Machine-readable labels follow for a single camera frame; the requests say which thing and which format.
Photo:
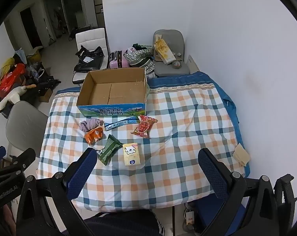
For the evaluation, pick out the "white flat board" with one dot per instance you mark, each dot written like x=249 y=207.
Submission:
x=193 y=63

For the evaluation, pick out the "white goose plush toy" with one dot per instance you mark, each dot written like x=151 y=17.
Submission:
x=14 y=95

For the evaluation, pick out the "grey cushioned chair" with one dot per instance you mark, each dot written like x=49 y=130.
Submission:
x=171 y=72

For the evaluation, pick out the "pink suitcase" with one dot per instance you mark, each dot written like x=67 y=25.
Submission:
x=115 y=60

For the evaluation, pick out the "grey plastic chair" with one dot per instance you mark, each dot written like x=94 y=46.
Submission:
x=25 y=127

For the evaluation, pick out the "purple cloth bundle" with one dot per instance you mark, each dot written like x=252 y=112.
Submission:
x=90 y=124

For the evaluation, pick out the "plaid blanket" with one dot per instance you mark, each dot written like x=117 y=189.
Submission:
x=182 y=127

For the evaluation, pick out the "yellow tissue pack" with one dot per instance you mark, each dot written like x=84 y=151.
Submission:
x=131 y=153

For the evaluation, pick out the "white padded chair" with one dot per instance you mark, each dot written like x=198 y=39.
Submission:
x=90 y=36

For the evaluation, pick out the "tape roll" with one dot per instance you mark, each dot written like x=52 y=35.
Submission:
x=176 y=65

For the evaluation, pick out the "red bag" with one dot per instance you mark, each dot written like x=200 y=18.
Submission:
x=11 y=77

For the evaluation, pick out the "beige paper pieces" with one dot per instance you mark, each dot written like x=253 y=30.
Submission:
x=241 y=154

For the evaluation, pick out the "black plastic bag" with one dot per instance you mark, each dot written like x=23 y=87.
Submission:
x=88 y=59

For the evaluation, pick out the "yellow snack box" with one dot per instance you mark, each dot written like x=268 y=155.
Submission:
x=164 y=50

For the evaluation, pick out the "orange snack packet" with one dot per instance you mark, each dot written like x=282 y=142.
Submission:
x=94 y=135

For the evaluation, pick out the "yellow cloth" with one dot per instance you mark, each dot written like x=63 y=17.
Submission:
x=5 y=62

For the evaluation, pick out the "patterned tote bag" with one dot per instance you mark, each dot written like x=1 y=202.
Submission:
x=139 y=57

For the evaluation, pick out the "red snack packet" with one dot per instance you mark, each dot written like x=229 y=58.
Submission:
x=144 y=126

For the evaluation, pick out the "long blue packet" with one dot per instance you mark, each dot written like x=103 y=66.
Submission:
x=120 y=123

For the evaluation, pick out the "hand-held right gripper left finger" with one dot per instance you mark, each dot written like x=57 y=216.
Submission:
x=80 y=174

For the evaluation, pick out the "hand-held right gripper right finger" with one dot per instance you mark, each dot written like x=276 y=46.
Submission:
x=213 y=174

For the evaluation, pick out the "small cardboard box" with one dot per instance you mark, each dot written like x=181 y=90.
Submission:
x=45 y=95

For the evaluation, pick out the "person's dark pants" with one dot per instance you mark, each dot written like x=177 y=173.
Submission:
x=123 y=225

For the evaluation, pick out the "blue seat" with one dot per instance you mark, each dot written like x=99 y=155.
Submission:
x=207 y=211

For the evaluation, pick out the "green snack packet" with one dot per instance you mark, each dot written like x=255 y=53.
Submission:
x=109 y=148

